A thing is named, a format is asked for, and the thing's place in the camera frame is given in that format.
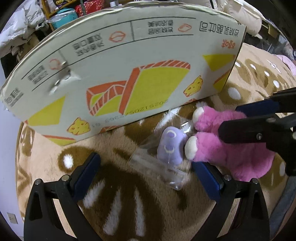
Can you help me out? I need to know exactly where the white puffer jacket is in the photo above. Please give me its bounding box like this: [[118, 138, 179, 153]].
[[1, 1, 46, 58]]

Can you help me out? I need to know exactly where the beige patterned carpet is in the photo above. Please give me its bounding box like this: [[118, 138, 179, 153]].
[[16, 44, 295, 240]]

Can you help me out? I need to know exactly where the teal bag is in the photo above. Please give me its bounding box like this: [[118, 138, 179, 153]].
[[47, 9, 78, 30]]

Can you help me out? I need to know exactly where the purple plush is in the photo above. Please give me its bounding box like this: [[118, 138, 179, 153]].
[[129, 108, 195, 190]]

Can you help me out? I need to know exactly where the red patterned bag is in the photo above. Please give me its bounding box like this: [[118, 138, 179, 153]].
[[75, 0, 104, 17]]

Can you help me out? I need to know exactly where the pink bear plush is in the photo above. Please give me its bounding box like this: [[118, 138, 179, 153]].
[[185, 105, 275, 182]]

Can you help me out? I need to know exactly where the printed cardboard box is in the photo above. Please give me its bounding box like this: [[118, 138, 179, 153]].
[[1, 1, 246, 146]]

